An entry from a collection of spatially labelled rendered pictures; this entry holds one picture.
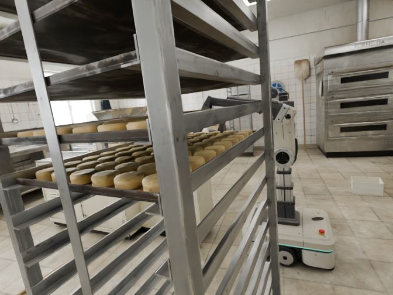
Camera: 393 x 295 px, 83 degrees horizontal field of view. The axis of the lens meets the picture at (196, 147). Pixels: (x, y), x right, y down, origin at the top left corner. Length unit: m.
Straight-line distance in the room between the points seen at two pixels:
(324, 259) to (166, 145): 1.77
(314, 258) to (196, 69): 1.73
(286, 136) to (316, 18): 4.53
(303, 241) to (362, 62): 3.74
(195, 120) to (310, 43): 5.63
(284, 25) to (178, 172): 5.80
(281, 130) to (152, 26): 1.55
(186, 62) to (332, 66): 4.59
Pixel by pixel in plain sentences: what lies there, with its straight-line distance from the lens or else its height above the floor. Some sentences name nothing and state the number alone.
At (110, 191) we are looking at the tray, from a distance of 0.38.
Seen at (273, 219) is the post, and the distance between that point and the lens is 0.94.
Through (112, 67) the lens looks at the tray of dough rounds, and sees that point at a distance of 0.31.
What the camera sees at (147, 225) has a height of 0.11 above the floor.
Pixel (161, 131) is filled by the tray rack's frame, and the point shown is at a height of 1.23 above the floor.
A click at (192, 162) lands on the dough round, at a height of 1.15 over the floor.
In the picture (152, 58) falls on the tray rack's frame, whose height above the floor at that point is 1.31.
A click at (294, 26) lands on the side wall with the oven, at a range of 5.98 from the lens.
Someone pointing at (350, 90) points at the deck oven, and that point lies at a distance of 4.93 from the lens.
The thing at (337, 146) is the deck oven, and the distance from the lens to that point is 4.99.
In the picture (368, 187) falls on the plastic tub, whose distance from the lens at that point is 3.36.
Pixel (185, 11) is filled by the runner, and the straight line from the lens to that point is 0.40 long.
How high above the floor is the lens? 1.25
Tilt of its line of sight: 10 degrees down
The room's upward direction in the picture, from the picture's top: 6 degrees counter-clockwise
